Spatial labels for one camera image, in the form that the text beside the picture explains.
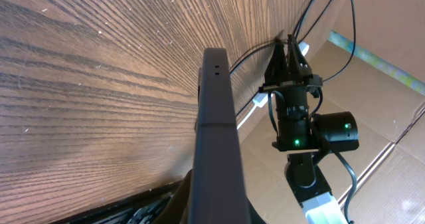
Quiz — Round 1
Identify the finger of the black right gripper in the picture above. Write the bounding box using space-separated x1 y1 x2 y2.
264 43 288 84
287 34 313 82

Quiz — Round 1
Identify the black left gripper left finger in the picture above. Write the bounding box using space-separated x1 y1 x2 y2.
126 169 194 224

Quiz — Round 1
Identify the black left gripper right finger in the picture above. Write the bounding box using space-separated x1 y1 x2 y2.
247 199 266 224

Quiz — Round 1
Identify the white power strip cord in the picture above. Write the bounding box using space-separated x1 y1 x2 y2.
236 102 260 130

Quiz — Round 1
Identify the blue Galaxy smartphone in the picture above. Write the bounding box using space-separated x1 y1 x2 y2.
188 48 250 223

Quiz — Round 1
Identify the black charging cable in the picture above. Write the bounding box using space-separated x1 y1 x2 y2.
228 0 357 118

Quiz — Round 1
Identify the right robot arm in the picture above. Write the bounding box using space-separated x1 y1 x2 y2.
258 35 359 223

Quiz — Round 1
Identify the white power strip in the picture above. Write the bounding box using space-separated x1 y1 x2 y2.
252 41 309 108

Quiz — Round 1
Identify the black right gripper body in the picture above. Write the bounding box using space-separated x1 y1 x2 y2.
258 74 323 94

